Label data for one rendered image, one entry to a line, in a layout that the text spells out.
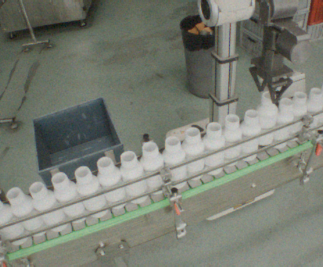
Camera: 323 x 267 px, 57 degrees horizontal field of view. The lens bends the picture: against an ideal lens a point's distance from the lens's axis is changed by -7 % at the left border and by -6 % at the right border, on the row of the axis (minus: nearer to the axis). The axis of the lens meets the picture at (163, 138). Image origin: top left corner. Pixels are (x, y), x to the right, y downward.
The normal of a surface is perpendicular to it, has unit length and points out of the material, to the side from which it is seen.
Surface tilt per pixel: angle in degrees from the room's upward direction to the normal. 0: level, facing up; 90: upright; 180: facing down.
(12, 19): 91
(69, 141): 90
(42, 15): 89
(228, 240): 0
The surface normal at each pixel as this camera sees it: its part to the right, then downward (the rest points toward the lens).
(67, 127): 0.36, 0.63
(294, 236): -0.09, -0.71
